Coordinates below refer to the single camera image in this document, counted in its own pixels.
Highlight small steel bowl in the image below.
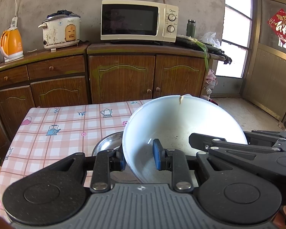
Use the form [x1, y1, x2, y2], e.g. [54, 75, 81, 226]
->
[92, 131, 139, 185]

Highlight large white bowl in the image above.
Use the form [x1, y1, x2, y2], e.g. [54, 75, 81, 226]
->
[122, 95, 247, 184]

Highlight pink checked tablecloth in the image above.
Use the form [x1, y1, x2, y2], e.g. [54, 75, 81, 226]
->
[0, 100, 147, 219]

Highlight pink cloth hanging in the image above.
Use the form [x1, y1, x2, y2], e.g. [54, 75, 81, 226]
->
[205, 69, 218, 90]

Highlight brown wooden sideboard cabinet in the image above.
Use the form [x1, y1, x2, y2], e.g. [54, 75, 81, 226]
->
[0, 43, 219, 149]

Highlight green onion stalk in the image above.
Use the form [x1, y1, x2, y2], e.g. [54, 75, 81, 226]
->
[176, 35, 209, 71]

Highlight black induction cooktop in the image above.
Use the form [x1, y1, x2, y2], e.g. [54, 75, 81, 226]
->
[175, 35, 232, 65]

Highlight white plastic bag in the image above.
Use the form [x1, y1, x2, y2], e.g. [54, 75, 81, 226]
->
[200, 31, 221, 49]

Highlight red paper door decoration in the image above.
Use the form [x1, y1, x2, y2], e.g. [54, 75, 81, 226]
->
[268, 9, 286, 44]

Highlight green thermos bottle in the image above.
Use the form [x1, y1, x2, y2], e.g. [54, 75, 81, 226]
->
[186, 19, 196, 38]

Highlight white rice cooker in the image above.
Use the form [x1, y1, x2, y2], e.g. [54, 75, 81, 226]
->
[38, 10, 81, 51]

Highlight cream microwave oven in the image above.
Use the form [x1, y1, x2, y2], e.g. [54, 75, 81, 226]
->
[101, 0, 179, 42]

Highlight orange electric kettle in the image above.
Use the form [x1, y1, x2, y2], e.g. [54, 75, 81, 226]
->
[0, 26, 24, 63]

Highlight white power strip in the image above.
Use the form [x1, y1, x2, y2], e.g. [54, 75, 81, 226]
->
[10, 17, 18, 28]

